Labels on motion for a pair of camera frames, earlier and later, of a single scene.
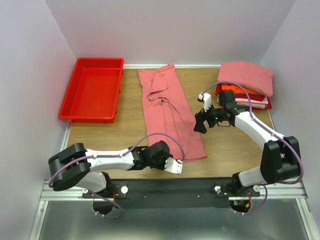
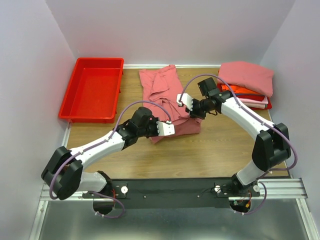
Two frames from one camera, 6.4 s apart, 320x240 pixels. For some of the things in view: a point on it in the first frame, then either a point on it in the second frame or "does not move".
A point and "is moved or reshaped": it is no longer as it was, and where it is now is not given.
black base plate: x=171 y=194 does not move
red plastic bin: x=93 y=95 does not move
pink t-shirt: x=170 y=115 is moved or reshaped
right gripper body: x=214 y=115 -> x=199 y=108
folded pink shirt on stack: x=249 y=74 does not move
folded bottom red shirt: x=267 y=106 does not move
